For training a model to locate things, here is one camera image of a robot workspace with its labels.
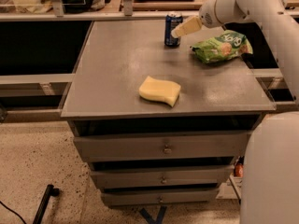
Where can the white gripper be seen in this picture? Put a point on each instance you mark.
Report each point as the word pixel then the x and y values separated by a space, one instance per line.
pixel 209 16

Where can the orange snack bag in box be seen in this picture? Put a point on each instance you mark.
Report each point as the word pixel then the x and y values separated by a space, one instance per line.
pixel 239 169

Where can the grey drawer cabinet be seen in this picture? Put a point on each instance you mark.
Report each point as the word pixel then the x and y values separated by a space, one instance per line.
pixel 155 124

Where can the grey drawer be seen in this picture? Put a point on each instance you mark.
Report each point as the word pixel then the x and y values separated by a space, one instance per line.
pixel 161 146
pixel 161 177
pixel 161 196

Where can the green chip bag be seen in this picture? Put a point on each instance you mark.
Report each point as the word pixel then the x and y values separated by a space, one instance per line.
pixel 227 46

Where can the bottom grey drawer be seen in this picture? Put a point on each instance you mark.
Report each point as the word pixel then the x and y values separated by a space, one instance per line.
pixel 161 196

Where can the yellow sponge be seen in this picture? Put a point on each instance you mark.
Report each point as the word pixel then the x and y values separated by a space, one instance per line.
pixel 158 90

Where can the blue pepsi can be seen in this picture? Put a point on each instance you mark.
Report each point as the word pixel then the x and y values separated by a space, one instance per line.
pixel 172 20

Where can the middle grey drawer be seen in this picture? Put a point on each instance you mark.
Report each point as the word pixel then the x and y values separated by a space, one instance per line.
pixel 161 177

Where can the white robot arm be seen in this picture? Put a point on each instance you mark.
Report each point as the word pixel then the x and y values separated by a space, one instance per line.
pixel 269 193

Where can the top grey drawer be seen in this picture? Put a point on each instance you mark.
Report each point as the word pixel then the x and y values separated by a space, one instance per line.
pixel 161 146

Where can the black stand leg left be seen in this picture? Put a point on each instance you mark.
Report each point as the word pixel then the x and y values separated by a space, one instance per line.
pixel 50 191

